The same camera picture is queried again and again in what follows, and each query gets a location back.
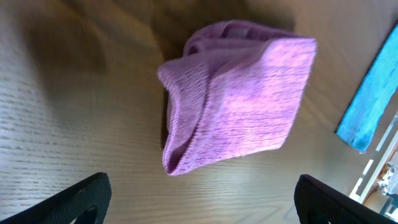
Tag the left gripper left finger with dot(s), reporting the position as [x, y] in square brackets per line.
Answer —
[85, 202]

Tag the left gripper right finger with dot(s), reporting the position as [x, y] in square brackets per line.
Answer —
[318, 203]

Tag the purple microfiber cloth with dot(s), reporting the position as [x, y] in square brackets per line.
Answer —
[235, 91]

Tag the blue microfiber cloth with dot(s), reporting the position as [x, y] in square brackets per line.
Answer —
[361, 118]

